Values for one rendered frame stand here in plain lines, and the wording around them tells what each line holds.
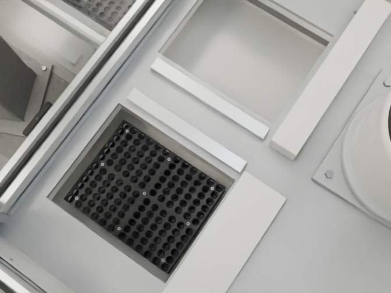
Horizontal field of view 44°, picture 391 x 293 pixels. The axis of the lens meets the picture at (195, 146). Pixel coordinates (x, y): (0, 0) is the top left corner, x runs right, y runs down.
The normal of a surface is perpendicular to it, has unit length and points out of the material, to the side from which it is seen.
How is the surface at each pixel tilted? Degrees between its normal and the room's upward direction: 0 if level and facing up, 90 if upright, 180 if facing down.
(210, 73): 0
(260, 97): 0
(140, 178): 0
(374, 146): 90
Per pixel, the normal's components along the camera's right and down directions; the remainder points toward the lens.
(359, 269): -0.04, -0.25
